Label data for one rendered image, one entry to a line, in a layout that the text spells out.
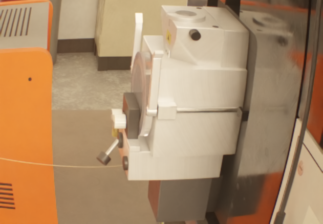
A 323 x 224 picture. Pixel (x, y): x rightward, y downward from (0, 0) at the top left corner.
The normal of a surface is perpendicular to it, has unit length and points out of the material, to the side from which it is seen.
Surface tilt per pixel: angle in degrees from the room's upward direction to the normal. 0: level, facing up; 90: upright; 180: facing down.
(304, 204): 90
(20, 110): 90
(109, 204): 0
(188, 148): 90
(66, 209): 0
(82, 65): 0
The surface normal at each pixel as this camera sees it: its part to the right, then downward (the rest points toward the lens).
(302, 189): -0.98, 0.00
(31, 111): 0.19, 0.42
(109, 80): 0.09, -0.91
